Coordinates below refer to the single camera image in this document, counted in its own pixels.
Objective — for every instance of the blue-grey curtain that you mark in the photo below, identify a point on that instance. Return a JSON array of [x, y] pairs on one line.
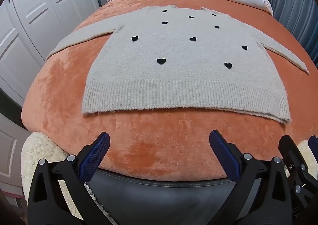
[[290, 4]]

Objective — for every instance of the orange plush blanket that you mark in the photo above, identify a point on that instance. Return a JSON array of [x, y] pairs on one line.
[[57, 105]]

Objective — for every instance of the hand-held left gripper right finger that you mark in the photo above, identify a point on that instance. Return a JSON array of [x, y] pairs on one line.
[[223, 156]]

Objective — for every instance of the bedside table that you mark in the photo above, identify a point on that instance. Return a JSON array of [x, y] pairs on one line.
[[103, 0]]

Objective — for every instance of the grey room door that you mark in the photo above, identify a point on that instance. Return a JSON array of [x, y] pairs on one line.
[[11, 155]]

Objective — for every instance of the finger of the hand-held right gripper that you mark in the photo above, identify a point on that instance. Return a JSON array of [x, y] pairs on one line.
[[292, 151], [314, 143]]

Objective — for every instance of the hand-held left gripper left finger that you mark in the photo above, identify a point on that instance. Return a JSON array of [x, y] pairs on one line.
[[95, 156]]

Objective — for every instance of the grey sweater with black hearts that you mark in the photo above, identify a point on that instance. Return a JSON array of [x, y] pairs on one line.
[[178, 73]]

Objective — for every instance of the white wardrobe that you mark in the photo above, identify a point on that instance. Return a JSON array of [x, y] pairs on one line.
[[37, 16]]

